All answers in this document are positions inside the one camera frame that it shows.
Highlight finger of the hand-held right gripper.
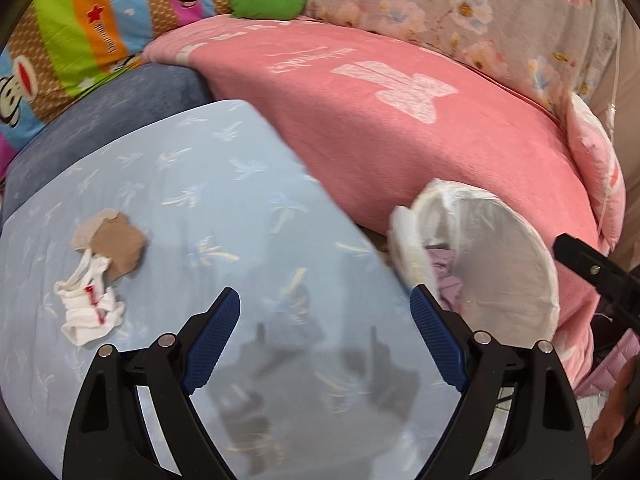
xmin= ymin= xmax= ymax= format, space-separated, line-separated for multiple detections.
xmin=554 ymin=232 xmax=629 ymax=294

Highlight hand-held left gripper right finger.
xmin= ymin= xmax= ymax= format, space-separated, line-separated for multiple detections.
xmin=409 ymin=284 xmax=592 ymax=480

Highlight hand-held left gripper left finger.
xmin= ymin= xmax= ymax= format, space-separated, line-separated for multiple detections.
xmin=62 ymin=286 xmax=242 ymax=480

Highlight pink clothes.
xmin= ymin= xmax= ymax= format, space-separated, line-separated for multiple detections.
xmin=427 ymin=247 xmax=458 ymax=311

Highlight white plastic-lined basket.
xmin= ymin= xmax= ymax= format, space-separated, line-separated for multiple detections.
xmin=387 ymin=177 xmax=560 ymax=351

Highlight white sock with red mark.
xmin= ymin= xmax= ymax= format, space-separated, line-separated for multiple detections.
xmin=54 ymin=252 xmax=126 ymax=347

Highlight pink quilted cloth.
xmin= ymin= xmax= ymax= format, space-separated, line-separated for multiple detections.
xmin=575 ymin=330 xmax=640 ymax=411

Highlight pink quilted pillow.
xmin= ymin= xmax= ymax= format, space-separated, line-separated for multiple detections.
xmin=565 ymin=92 xmax=627 ymax=251

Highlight reddish brown cloth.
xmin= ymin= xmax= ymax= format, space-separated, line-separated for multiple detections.
xmin=587 ymin=372 xmax=640 ymax=466

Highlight beige stocking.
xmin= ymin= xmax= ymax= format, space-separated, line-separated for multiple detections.
xmin=74 ymin=210 xmax=148 ymax=281

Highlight pink fleece blanket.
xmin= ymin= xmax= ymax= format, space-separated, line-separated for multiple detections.
xmin=144 ymin=14 xmax=616 ymax=396

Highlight dark blue cushion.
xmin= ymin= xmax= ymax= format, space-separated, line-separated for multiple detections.
xmin=0 ymin=62 xmax=213 ymax=221

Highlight floral grey quilt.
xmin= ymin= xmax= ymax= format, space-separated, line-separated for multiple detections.
xmin=250 ymin=0 xmax=631 ymax=126

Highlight colourful monkey print quilt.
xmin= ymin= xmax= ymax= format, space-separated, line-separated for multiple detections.
xmin=0 ymin=0 xmax=251 ymax=156

